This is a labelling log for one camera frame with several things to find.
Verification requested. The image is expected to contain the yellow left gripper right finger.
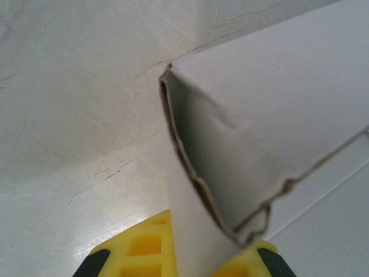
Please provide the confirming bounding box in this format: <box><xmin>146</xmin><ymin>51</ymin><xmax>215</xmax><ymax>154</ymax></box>
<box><xmin>214</xmin><ymin>238</ymin><xmax>295</xmax><ymax>277</ymax></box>

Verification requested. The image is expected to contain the white paper box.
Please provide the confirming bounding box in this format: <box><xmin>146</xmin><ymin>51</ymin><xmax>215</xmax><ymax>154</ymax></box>
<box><xmin>159</xmin><ymin>0</ymin><xmax>369</xmax><ymax>277</ymax></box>

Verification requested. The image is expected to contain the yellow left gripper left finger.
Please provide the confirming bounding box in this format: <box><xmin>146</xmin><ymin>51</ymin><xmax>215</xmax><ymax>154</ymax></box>
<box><xmin>73</xmin><ymin>209</ymin><xmax>179</xmax><ymax>277</ymax></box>

